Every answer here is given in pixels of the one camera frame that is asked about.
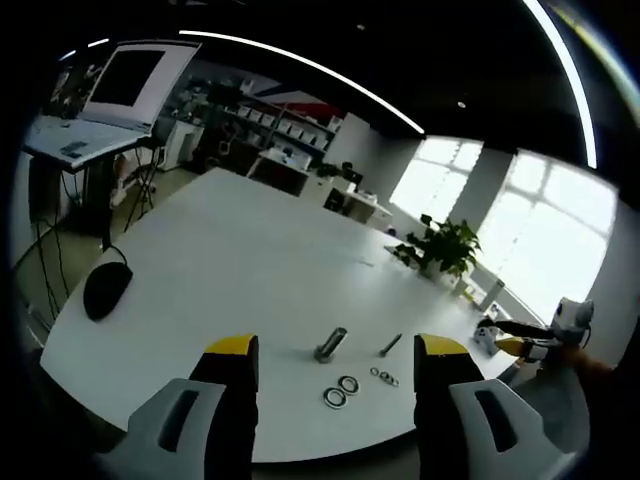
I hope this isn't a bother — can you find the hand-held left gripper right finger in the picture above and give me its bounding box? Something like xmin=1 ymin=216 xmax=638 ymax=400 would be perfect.
xmin=413 ymin=332 xmax=577 ymax=480

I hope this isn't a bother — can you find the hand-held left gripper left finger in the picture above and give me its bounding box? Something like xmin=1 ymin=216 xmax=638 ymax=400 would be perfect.
xmin=94 ymin=333 xmax=261 ymax=480

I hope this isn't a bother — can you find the small metal threaded stud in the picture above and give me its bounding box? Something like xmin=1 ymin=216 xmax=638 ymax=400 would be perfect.
xmin=377 ymin=333 xmax=404 ymax=359

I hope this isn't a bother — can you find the large metal threaded stud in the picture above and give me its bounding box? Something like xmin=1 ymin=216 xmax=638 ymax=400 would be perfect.
xmin=313 ymin=326 xmax=349 ymax=363

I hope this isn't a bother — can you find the person's right hand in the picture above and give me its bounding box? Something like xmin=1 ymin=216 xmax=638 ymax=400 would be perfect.
xmin=562 ymin=347 xmax=619 ymax=384

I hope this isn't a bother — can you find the small white device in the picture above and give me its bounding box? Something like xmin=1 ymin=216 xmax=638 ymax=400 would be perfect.
xmin=473 ymin=319 xmax=503 ymax=357

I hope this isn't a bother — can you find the bright window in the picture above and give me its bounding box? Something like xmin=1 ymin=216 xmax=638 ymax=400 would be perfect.
xmin=388 ymin=138 xmax=619 ymax=326

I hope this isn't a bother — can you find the green potted plant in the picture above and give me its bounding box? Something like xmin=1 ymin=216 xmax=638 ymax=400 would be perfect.
xmin=393 ymin=213 xmax=484 ymax=290

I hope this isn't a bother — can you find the black oval mouse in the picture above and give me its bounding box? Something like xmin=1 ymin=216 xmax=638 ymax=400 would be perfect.
xmin=82 ymin=261 xmax=135 ymax=322

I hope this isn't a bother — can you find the white low cabinet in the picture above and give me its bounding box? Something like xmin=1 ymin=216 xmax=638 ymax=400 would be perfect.
xmin=299 ymin=172 xmax=394 ymax=226

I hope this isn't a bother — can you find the curved ceiling light strip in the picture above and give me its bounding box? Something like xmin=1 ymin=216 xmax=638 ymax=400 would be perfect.
xmin=522 ymin=0 xmax=599 ymax=170

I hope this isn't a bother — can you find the standing desk with black legs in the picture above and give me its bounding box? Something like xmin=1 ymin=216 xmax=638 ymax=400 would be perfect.
xmin=27 ymin=139 xmax=161 ymax=251

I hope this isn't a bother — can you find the shelf with white bins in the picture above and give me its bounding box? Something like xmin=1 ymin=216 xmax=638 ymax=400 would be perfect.
xmin=214 ymin=97 xmax=346 ymax=166

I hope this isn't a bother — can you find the white laptop computer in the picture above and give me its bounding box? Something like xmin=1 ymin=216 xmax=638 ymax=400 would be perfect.
xmin=23 ymin=41 xmax=203 ymax=169

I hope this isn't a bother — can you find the long ceiling light strip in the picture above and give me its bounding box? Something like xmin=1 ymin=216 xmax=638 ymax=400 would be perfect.
xmin=178 ymin=28 xmax=426 ymax=136

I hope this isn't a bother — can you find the black mouse cable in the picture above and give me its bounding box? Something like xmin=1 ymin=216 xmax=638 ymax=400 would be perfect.
xmin=102 ymin=219 xmax=129 ymax=266

